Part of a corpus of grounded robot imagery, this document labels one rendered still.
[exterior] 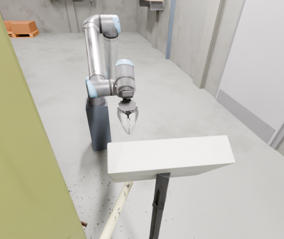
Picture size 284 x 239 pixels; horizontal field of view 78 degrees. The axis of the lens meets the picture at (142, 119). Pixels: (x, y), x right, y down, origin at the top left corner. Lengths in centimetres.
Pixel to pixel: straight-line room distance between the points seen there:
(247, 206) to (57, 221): 178
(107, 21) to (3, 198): 124
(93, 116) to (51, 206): 157
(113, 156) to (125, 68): 49
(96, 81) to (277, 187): 198
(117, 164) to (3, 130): 30
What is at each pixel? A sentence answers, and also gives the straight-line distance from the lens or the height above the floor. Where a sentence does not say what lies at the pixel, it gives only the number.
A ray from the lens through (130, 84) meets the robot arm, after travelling 80.
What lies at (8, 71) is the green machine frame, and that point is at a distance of 21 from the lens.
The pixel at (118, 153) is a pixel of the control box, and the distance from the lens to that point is 46.
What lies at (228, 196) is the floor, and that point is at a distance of 196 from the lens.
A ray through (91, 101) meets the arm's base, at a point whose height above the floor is 65.
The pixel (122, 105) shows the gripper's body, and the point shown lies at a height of 113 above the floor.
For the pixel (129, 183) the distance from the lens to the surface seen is 106.
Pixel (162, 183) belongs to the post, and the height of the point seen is 105.
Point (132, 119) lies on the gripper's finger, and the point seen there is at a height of 110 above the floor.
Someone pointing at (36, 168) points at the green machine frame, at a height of 134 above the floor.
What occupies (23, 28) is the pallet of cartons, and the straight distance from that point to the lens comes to 881.
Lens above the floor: 152
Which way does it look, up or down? 36 degrees down
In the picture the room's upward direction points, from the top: 2 degrees clockwise
